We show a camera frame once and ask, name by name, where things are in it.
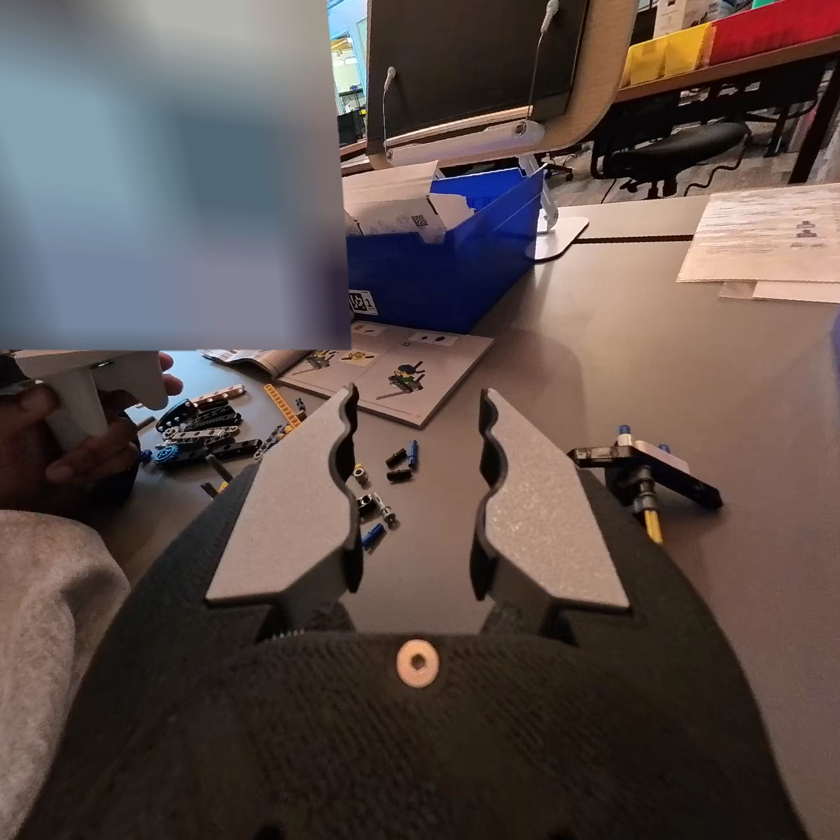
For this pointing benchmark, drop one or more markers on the long black lego beam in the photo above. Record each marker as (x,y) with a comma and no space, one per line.
(236,449)

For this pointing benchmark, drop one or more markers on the red plastic bin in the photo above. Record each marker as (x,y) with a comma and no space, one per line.
(774,29)

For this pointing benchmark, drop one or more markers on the black lego connector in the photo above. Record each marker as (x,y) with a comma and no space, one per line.
(367,502)

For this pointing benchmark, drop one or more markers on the large curved monitor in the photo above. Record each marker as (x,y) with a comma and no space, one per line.
(472,59)

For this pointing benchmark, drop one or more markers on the printed white paper sheet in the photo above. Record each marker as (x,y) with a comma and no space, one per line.
(768,236)

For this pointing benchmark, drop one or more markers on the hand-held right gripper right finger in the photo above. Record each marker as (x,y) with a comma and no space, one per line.
(551,531)

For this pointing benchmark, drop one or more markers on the wooden side table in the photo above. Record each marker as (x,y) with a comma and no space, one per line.
(754,75)

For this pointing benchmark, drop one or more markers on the light blue lego gear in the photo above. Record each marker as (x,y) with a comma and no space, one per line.
(167,454)

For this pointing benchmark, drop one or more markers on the long yellow lego beam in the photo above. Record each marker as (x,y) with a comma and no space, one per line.
(282,403)

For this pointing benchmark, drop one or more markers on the pile of dark lego beams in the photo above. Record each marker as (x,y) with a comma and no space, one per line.
(216,415)

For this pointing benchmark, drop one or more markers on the yellow plastic bin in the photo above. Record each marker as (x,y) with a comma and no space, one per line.
(663,56)

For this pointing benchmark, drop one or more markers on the black office chair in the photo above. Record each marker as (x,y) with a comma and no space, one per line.
(676,148)

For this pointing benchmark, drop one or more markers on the white lego beam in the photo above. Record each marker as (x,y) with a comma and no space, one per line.
(220,396)

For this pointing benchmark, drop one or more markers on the blue lego pin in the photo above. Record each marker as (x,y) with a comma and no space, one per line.
(413,453)
(374,535)

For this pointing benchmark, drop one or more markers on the person's left hand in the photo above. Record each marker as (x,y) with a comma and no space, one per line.
(26,446)

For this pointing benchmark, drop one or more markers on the light grey lego pin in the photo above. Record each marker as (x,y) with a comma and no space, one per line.
(386,508)

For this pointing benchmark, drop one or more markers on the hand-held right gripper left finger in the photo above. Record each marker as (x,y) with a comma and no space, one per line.
(289,525)

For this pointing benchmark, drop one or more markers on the thin grey lego liftarm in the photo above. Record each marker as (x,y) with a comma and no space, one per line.
(272,441)

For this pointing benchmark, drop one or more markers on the blue storage bin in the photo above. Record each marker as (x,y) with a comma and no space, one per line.
(446,269)

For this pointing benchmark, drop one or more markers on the white paper bag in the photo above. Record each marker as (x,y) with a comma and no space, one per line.
(387,187)
(400,220)

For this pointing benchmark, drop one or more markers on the grey lego bush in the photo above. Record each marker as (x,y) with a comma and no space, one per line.
(359,474)

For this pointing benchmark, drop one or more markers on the black lego pin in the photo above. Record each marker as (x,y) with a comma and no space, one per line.
(399,475)
(396,457)

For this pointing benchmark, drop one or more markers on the lego instruction booklet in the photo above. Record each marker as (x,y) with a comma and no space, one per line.
(433,380)

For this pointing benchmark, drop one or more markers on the black lego subassembly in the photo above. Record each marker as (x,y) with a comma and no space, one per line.
(630,459)

